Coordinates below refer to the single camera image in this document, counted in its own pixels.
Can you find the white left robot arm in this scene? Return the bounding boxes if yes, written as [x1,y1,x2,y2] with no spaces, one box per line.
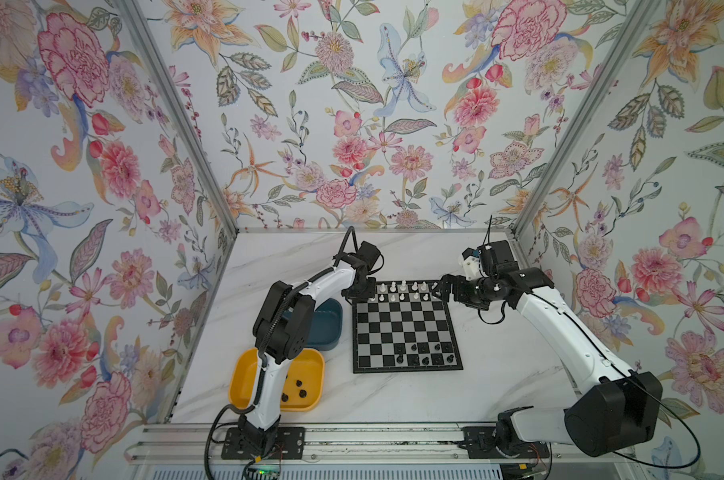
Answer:
[237,241,382,450]

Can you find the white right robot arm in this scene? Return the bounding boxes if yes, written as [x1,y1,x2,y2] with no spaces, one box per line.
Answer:
[435,241,663,457]

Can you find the teal plastic tray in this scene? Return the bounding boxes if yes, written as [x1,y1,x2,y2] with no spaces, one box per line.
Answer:
[306,299,343,351]

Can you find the black and silver chessboard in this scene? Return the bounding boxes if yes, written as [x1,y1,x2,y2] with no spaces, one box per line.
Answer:
[352,280,463,374]

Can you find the yellow plastic tray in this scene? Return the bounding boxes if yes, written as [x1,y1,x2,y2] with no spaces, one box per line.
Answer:
[228,348,325,412]

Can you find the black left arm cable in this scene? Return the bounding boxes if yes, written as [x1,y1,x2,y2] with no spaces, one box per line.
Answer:
[202,226,363,480]

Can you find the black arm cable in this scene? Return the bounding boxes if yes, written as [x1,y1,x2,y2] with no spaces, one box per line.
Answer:
[202,226,363,480]
[541,287,703,480]

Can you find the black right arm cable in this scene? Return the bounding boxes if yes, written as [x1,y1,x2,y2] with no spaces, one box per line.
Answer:
[541,287,703,480]

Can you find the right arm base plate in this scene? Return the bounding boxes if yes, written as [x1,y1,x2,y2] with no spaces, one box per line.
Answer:
[458,411,551,460]

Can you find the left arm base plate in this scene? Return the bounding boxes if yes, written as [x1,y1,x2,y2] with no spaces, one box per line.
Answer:
[220,423,306,460]

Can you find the aluminium corner frame post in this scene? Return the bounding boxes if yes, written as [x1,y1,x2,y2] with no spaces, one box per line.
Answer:
[511,0,645,236]

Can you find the aluminium front rail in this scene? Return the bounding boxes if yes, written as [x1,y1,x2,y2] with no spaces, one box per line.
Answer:
[126,422,627,466]

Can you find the left aluminium corner post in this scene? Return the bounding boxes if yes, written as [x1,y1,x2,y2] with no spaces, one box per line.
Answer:
[115,0,239,239]

